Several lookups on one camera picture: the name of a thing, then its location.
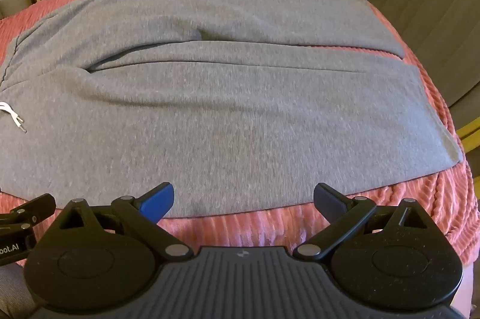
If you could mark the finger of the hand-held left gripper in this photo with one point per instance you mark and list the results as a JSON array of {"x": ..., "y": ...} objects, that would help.
[{"x": 35, "y": 204}]

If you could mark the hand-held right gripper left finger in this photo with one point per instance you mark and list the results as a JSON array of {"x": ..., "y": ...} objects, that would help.
[{"x": 162, "y": 196}]

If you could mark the yellow furniture piece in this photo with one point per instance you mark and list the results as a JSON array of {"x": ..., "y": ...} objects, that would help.
[{"x": 468, "y": 129}]

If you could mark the pink ribbed blanket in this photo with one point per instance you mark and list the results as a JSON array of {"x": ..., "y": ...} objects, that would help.
[{"x": 423, "y": 199}]

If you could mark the grey knitted sweater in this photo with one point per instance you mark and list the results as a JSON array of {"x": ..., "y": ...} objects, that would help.
[{"x": 232, "y": 98}]

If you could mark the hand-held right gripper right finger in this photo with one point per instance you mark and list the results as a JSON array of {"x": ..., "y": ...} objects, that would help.
[{"x": 330, "y": 197}]

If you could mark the person's left forearm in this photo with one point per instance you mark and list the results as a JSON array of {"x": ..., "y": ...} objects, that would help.
[{"x": 11, "y": 292}]

